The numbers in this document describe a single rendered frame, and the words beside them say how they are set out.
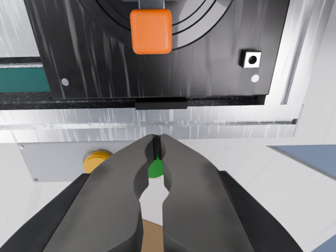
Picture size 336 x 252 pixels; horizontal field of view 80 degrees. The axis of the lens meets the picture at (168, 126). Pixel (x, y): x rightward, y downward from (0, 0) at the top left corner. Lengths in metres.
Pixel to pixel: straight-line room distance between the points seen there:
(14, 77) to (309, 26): 0.32
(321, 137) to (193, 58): 0.33
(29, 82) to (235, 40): 0.23
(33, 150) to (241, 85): 0.27
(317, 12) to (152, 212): 0.45
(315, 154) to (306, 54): 1.56
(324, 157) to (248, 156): 1.46
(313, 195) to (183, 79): 0.44
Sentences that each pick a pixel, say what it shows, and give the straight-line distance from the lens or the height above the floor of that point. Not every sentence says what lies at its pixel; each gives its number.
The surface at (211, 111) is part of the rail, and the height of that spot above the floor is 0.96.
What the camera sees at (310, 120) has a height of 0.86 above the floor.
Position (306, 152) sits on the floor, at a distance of 1.76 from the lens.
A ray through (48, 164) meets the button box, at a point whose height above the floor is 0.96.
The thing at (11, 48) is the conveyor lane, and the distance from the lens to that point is 0.33.
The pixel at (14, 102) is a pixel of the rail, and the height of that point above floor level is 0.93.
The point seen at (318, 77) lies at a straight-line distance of 0.41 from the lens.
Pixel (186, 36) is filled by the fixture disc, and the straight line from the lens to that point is 0.19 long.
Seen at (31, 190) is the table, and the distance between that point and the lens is 0.54.
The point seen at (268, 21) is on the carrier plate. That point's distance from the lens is 0.23.
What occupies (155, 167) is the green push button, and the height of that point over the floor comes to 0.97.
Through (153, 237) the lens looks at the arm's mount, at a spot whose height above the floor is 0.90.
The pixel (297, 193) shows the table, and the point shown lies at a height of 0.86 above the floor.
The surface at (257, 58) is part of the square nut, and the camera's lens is 0.22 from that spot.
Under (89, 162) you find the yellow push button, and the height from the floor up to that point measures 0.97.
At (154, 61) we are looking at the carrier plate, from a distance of 0.22.
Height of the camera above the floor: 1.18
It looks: 62 degrees down
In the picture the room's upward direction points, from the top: 179 degrees clockwise
